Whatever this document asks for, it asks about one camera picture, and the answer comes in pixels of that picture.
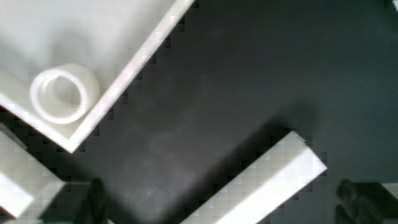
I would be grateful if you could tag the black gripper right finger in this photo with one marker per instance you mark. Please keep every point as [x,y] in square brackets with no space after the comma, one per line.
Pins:
[368,203]

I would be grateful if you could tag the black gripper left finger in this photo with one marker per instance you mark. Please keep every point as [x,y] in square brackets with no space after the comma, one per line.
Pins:
[85,199]

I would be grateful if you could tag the white square tabletop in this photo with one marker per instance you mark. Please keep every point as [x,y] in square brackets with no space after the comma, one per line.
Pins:
[100,33]

